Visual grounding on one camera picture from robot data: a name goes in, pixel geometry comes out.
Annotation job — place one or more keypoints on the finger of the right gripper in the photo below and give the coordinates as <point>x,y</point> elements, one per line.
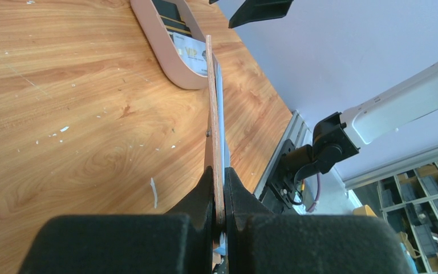
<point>259,10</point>

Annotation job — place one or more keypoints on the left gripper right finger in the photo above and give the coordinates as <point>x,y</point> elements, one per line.
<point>260,241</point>

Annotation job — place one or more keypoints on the black striped card in tray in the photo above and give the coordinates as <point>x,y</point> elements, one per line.
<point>171,18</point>

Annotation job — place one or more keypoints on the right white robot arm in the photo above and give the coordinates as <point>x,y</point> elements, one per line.
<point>376,62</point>

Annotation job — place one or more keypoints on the yellow scoop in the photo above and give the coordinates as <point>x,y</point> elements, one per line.
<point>364,210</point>

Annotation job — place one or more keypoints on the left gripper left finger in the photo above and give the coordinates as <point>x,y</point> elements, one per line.
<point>178,241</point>

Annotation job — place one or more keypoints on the metal parts shelf rack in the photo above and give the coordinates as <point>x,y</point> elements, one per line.
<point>405,195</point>

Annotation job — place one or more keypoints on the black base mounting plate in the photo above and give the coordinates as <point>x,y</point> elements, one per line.
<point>281,193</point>

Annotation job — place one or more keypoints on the silver VIP credit card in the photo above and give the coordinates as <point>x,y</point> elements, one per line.
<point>191,51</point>

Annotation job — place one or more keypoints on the pink oval card tray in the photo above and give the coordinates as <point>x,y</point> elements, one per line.
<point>162,45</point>

